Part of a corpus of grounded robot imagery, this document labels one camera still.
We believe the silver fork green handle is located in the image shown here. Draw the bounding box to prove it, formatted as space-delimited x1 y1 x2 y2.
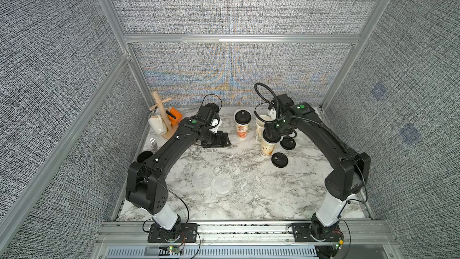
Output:
149 137 158 153

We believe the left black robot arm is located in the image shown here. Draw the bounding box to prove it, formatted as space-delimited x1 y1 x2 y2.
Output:
125 117 231 233

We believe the wooden mug tree stand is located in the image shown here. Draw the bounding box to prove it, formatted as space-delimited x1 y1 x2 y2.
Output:
149 91 177 140

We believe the black mug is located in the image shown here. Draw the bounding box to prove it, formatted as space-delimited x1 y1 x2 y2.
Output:
136 151 154 163

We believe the black cup lid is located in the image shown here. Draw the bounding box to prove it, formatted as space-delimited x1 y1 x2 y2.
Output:
280 136 297 150
234 109 252 125
262 129 281 144
271 152 289 169

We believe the orange mug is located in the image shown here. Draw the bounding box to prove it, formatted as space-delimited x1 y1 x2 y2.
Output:
166 107 183 126

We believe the red white paper cup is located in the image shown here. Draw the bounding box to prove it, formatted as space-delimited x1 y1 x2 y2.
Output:
236 122 249 139

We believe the white mug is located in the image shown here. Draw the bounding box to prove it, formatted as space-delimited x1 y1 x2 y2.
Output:
148 115 168 135

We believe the cream paper cup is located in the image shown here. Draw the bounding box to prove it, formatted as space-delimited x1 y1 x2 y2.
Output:
255 115 272 141
260 140 277 158

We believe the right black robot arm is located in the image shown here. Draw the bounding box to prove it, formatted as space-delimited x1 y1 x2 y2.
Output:
264 103 371 227

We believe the black cup lid back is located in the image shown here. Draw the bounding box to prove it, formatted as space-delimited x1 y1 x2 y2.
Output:
280 136 297 150

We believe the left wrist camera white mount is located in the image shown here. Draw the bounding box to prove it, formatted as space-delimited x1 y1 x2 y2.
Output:
195 103 222 133

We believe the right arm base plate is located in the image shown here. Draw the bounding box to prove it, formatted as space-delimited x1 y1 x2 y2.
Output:
287 223 345 243

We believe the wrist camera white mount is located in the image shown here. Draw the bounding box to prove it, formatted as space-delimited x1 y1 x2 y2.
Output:
195 103 222 133
268 94 294 120

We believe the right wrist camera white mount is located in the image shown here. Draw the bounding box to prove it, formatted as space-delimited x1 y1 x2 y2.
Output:
268 94 294 120

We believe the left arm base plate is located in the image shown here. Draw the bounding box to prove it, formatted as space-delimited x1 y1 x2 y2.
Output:
147 223 198 244

